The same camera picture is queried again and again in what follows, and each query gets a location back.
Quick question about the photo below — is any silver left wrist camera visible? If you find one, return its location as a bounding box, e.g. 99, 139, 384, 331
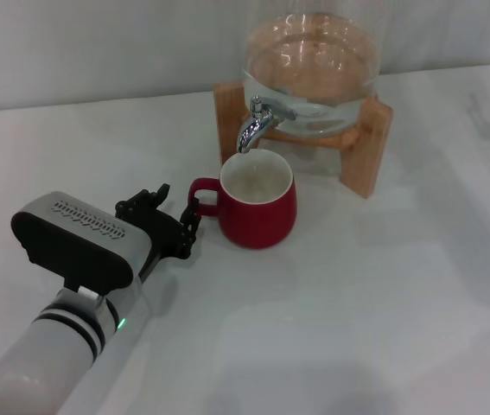
10, 190, 153, 291

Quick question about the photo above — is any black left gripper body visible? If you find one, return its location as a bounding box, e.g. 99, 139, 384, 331
127, 207, 183, 280

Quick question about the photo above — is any red ceramic cup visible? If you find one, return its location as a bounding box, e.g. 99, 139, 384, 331
188, 150, 297, 251

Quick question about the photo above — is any wooden dispenser stand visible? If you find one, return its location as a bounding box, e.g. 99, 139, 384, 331
213, 80, 395, 200

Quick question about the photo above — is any chrome faucet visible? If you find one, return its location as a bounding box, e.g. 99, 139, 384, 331
236, 95, 300, 156

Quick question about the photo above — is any glass water dispenser jar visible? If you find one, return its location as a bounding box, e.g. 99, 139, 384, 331
240, 0, 383, 139

